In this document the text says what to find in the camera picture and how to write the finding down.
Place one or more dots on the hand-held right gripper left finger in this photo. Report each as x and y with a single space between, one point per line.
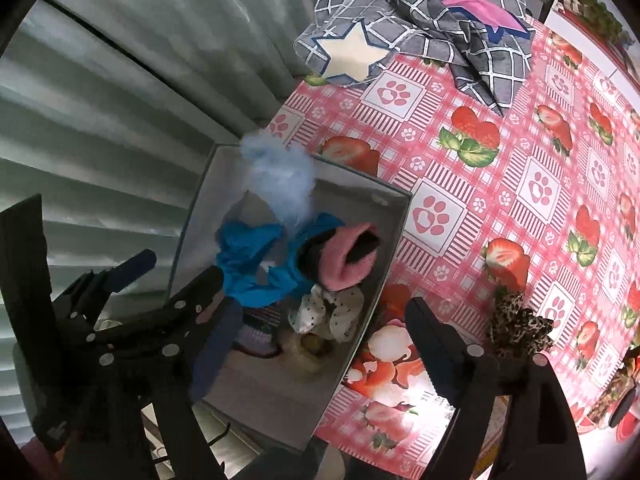
220 345

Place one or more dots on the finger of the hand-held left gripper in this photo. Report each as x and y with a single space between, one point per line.
132 266
190 297

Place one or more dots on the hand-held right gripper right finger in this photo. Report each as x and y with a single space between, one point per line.
435 355

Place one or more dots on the teal blue cloth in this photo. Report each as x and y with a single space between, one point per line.
245 255

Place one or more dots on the dark patterned garment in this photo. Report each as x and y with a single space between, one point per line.
520 327

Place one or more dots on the white floral garment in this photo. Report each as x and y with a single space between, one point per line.
345 315

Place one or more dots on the light blue garment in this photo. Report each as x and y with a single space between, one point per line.
280 180

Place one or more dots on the white storage box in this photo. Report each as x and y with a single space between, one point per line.
350 200

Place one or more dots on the pink striped cloth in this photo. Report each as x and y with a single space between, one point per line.
260 332

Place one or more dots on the yellowish tape roll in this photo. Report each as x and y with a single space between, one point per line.
302 360

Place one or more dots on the pink strawberry printed sheet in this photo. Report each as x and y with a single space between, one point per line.
500 200

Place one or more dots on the black round disc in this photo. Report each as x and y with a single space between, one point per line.
622 412

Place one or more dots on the grey plaid blanket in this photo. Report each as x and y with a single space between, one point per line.
450 35

